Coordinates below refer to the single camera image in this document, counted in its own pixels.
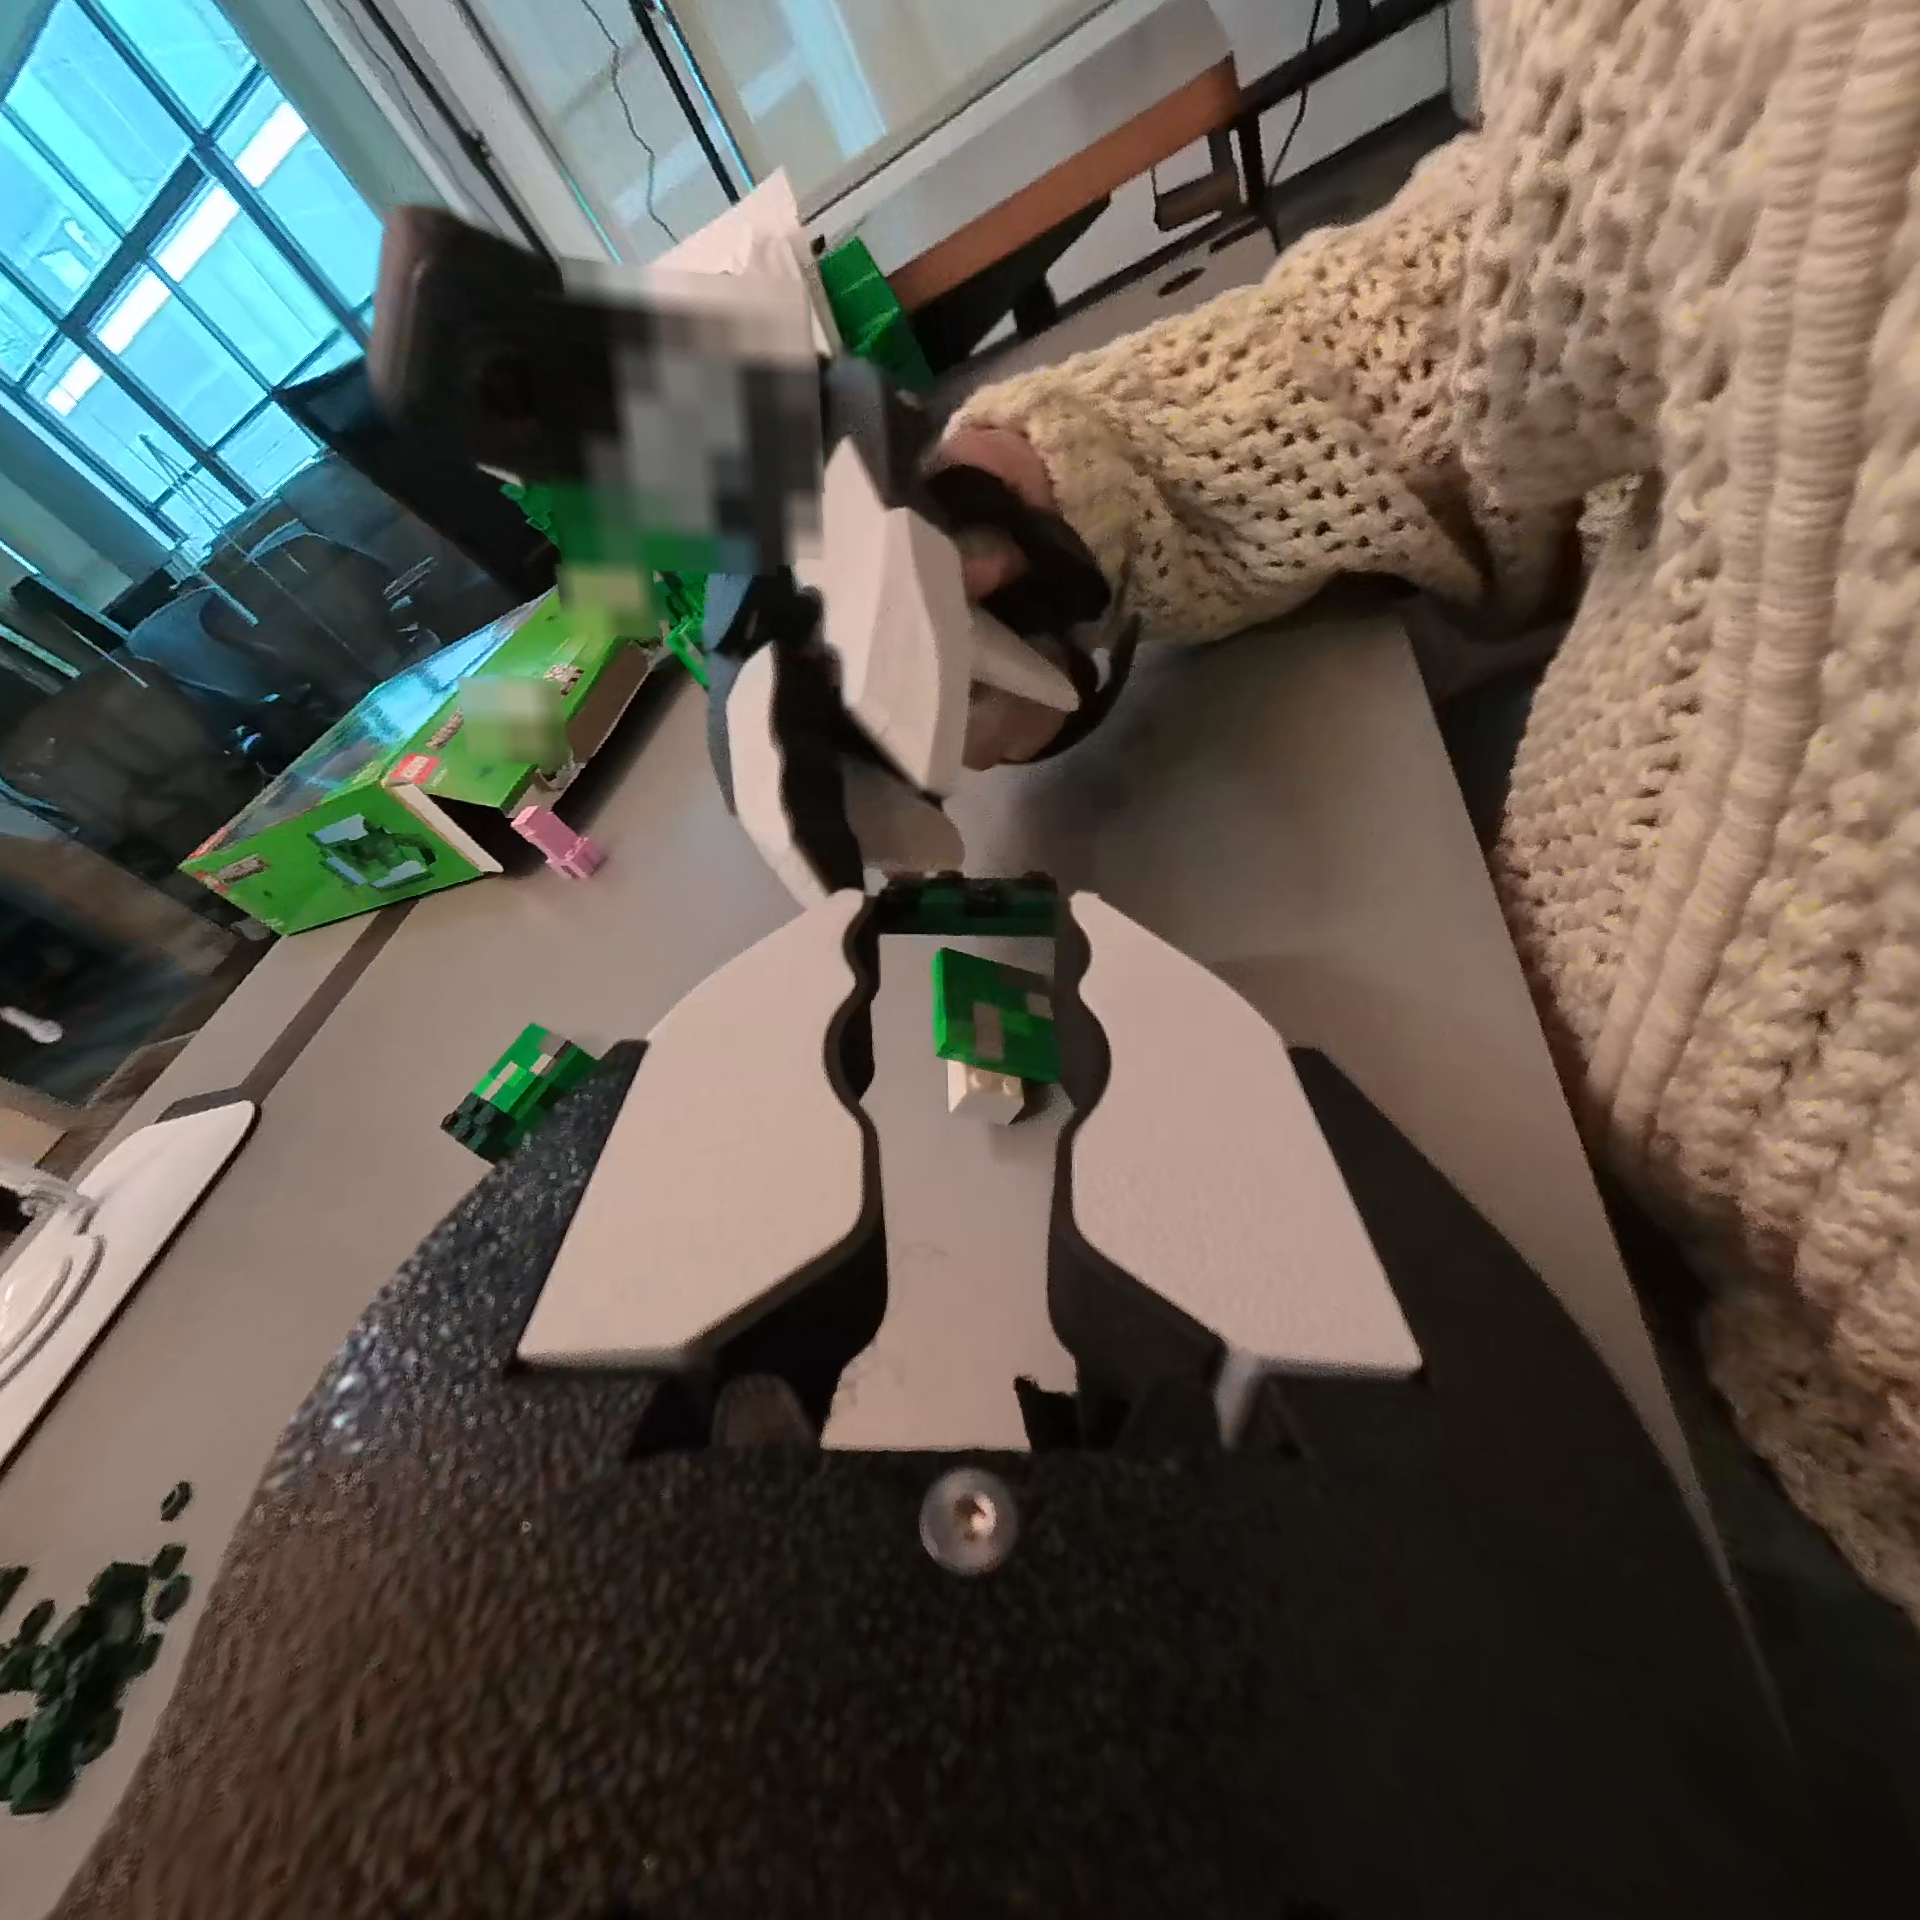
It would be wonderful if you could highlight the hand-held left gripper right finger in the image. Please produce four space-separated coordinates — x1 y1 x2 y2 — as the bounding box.
1046 892 1425 1454

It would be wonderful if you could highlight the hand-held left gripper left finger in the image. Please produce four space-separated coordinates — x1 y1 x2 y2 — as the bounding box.
512 887 890 1452

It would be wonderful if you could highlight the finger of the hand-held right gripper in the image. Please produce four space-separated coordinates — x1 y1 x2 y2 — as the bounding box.
815 439 979 800
703 576 872 911

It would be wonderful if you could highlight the dark green lego assembly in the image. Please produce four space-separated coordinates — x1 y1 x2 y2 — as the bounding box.
872 871 1075 941

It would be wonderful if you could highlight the green and grey lego panel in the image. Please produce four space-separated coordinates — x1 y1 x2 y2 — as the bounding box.
927 943 1071 1128

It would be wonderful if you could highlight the person's right forearm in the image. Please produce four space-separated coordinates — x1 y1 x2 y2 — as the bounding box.
960 150 1517 648

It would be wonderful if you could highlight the pink lego pig figure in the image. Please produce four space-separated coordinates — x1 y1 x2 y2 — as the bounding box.
507 805 607 883

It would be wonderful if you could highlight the green and black lego block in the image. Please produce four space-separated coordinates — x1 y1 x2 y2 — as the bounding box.
440 1024 600 1166

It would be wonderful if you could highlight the green toy set box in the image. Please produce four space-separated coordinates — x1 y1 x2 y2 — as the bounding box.
175 590 665 941

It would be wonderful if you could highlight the pile of dark green lego pieces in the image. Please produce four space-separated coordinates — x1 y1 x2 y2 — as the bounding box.
0 1478 198 1820

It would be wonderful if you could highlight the person's right hand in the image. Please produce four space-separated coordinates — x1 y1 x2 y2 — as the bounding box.
922 423 1121 772

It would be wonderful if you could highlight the white paper bag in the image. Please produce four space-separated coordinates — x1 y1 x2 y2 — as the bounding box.
656 165 835 365

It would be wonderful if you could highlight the green plastic crate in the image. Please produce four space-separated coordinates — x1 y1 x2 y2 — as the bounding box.
815 236 937 395

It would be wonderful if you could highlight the group of black mesh chairs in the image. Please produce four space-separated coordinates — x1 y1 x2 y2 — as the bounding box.
0 449 518 847

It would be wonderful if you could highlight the wood-edged desk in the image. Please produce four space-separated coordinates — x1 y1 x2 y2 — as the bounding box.
794 0 1250 308

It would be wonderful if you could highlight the person's torso in knitted sweater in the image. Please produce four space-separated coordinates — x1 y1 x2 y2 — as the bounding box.
1463 0 1920 1613

